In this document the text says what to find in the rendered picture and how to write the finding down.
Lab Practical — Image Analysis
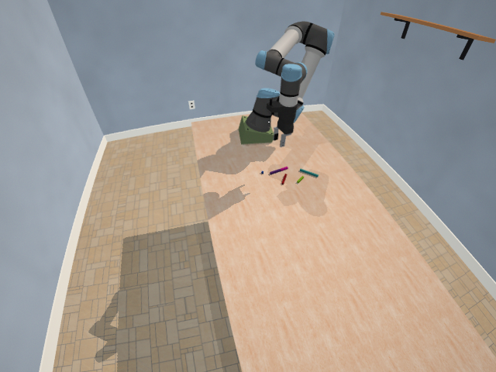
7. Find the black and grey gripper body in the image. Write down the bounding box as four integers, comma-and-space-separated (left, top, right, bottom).
267, 93, 298, 134

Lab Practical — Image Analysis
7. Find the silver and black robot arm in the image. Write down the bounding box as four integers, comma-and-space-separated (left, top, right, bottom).
246, 22, 334, 132

